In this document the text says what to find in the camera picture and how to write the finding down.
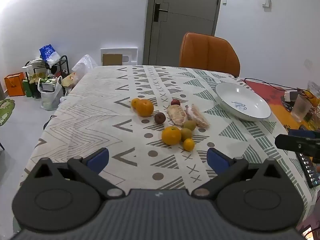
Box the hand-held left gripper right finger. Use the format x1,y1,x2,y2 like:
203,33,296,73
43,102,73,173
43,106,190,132
191,147,292,198

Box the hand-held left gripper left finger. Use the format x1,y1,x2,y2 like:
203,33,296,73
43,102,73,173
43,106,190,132
22,147,126,200

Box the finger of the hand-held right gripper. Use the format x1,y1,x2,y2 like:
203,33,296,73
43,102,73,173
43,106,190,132
275,134,320,162
287,129,317,139

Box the large orange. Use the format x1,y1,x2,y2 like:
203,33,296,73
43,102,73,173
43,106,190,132
137,99,154,117
161,126,182,146

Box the white plate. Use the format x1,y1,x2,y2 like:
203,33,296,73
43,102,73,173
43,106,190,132
215,82,272,122

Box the frosted glass cup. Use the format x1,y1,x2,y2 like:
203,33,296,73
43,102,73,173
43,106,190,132
291,95,313,123

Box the black smartphone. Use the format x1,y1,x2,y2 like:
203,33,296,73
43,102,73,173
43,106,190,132
296,152,320,188

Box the white power adapter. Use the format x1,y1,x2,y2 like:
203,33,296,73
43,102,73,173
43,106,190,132
284,91,304,102

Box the yellow snack bag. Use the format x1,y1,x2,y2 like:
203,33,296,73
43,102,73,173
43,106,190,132
306,80,320,98

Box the patterned tablecloth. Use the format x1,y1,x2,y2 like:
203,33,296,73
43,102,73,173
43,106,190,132
15,65,319,220

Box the red orange printed cloth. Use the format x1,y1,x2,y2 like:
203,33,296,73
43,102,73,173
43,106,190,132
240,79,320,135

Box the beige bread piece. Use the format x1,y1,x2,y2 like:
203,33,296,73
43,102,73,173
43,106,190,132
167,104,187,126

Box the white plastic bag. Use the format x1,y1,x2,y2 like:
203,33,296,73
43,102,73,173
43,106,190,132
37,76,64,110

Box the brown paper bag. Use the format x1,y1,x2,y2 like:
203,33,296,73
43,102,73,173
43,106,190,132
62,72,78,88

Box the clear plastic bag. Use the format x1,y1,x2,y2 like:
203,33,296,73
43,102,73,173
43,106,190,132
72,54,98,80

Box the brown cardboard sheet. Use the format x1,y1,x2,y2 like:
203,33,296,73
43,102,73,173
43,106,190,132
102,54,123,66

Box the black metal rack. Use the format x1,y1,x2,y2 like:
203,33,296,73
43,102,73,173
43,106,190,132
25,55,69,98

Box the green rug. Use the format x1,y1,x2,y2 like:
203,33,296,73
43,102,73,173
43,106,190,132
0,99,15,127

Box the orange chair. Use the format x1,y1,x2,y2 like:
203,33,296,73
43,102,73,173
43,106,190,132
179,32,241,77

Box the white foam packaging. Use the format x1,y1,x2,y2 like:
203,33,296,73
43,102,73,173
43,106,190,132
100,47,138,67

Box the orange box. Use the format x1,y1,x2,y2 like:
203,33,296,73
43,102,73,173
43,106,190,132
4,72,26,97

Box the grey door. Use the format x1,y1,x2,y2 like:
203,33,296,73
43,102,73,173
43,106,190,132
143,0,224,67

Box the black cable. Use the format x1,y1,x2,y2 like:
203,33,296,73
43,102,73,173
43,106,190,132
244,77,298,90

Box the black door handle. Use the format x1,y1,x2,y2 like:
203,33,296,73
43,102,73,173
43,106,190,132
154,3,168,22

